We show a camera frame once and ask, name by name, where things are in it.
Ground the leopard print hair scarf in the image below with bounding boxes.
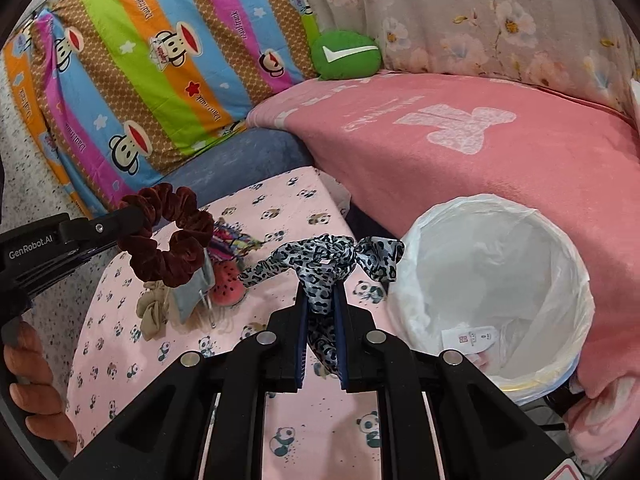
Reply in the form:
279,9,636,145
239,232,406,373

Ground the striped monkey print pillow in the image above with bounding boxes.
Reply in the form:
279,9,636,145
0,0,326,213

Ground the person's left hand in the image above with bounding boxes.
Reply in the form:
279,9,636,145
2,332,78,457

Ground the pink blanket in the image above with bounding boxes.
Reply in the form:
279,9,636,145
246,71,640,401

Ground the dark red velvet scrunchie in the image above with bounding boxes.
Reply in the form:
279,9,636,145
117,184,216,288

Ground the grey-blue scrunchie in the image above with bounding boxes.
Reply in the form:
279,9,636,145
172,250,216,323

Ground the pink panda print cloth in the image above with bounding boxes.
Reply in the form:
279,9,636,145
65,166,431,480

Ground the blue-grey cushion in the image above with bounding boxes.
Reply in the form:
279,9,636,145
155,127,313,206

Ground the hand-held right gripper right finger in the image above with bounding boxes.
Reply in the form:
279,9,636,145
334,287,576,480

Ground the white paper label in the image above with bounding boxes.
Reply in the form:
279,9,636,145
442,325,501,356

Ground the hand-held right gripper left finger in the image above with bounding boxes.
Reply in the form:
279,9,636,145
60,296,307,480

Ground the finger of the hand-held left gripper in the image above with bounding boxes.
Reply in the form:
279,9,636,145
65,199,156,251

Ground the pink floral bedsheet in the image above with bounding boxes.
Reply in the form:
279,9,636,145
565,375,640,466

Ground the colourful patterned scarf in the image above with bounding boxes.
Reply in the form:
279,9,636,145
207,220,263,266

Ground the trash bin with white liner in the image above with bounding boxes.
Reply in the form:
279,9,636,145
387,194,596,406

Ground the green cushion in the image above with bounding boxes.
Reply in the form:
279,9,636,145
310,30,383,82

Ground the beige hair tie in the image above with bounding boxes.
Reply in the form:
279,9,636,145
136,280,181,343

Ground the pink watermelon plush piece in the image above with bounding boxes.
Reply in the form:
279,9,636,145
210,260,247,307

